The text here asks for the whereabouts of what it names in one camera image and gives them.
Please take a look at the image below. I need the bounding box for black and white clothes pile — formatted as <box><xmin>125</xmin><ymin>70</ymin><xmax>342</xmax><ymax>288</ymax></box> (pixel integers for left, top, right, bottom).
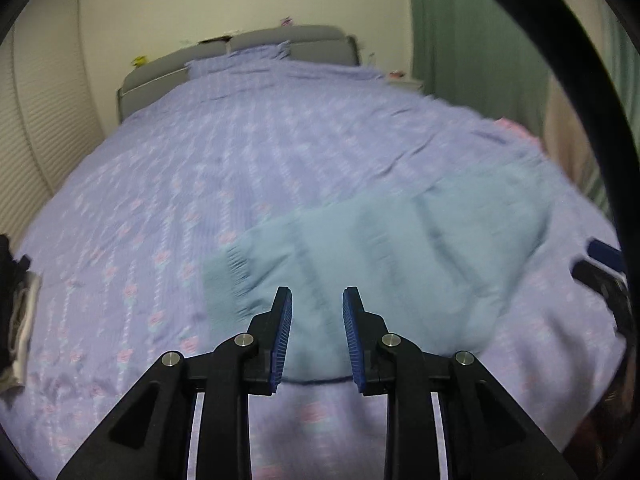
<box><xmin>0</xmin><ymin>234</ymin><xmax>43</xmax><ymax>395</ymax></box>

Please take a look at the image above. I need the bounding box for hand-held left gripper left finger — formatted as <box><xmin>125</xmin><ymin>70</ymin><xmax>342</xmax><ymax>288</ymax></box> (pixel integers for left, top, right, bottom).
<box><xmin>56</xmin><ymin>286</ymin><xmax>293</xmax><ymax>480</ymax></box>

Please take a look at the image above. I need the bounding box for white louvered closet door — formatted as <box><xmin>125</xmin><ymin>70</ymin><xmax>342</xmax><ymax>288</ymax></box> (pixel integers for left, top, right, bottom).
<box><xmin>0</xmin><ymin>0</ymin><xmax>106</xmax><ymax>246</ymax></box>

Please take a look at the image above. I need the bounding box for purple floral bedspread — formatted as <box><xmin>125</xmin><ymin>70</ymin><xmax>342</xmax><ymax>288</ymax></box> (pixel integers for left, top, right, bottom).
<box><xmin>0</xmin><ymin>58</ymin><xmax>626</xmax><ymax>480</ymax></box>

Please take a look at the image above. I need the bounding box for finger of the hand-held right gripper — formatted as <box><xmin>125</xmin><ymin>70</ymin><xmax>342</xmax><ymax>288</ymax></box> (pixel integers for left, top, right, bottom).
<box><xmin>571</xmin><ymin>238</ymin><xmax>630</xmax><ymax>336</ymax></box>

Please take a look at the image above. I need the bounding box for purple pillow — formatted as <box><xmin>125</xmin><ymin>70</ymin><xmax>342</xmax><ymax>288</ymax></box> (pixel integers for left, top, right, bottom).
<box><xmin>185</xmin><ymin>40</ymin><xmax>292</xmax><ymax>79</ymax></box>

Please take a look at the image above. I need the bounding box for light blue towel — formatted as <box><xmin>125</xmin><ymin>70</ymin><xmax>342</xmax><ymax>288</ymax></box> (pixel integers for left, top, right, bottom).
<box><xmin>201</xmin><ymin>161</ymin><xmax>552</xmax><ymax>383</ymax></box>

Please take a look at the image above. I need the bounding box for green curtain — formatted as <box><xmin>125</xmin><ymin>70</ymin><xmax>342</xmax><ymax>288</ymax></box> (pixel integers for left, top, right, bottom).
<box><xmin>406</xmin><ymin>0</ymin><xmax>551</xmax><ymax>138</ymax></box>

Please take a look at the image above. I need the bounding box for grey headboard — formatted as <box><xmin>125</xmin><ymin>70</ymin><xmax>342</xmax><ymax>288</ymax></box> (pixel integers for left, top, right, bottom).
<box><xmin>117</xmin><ymin>24</ymin><xmax>361</xmax><ymax>125</ymax></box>

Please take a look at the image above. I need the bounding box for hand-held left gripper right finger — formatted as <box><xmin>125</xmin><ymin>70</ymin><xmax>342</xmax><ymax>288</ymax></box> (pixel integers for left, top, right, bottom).
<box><xmin>342</xmin><ymin>286</ymin><xmax>581</xmax><ymax>480</ymax></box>

